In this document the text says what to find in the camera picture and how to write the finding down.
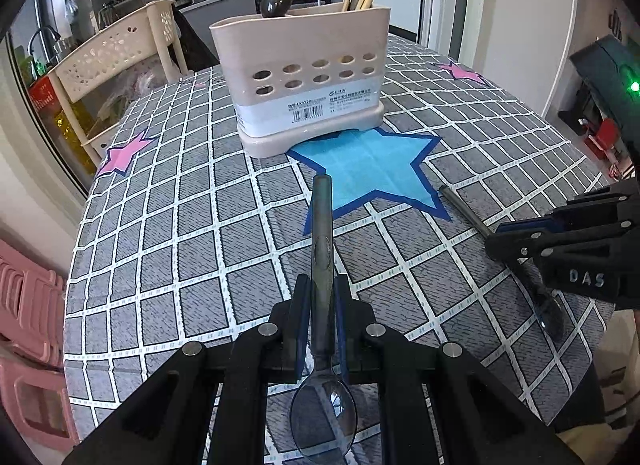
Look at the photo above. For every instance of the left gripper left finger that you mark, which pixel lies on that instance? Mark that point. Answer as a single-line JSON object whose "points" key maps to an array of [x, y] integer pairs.
{"points": [[295, 329]]}

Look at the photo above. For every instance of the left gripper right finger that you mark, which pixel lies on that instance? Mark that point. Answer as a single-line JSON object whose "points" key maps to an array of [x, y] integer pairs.
{"points": [[355, 353]]}

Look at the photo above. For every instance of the kitchen faucet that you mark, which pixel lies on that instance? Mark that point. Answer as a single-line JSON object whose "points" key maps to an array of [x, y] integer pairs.
{"points": [[45, 49]]}

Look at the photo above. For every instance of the grey checked star tablecloth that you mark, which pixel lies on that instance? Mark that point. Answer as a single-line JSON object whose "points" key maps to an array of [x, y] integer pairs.
{"points": [[194, 240]]}

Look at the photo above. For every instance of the beige plastic utensil holder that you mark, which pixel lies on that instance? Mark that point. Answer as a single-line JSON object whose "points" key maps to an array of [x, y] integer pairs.
{"points": [[312, 72]]}

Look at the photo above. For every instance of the pink plastic stool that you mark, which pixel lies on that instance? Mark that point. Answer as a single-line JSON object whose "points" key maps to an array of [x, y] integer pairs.
{"points": [[33, 390]]}

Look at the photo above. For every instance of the beige plastic storage rack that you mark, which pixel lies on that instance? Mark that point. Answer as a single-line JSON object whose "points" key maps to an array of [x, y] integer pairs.
{"points": [[150, 30]]}

